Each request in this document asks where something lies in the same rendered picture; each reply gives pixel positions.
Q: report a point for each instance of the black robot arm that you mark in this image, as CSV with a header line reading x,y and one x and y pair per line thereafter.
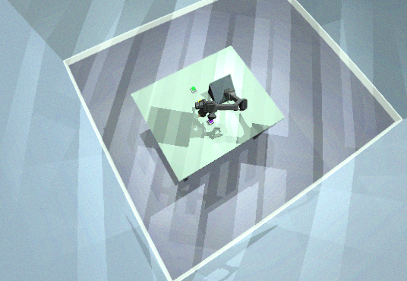
x,y
210,106

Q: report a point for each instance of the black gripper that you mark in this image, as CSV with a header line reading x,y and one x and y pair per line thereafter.
x,y
212,115

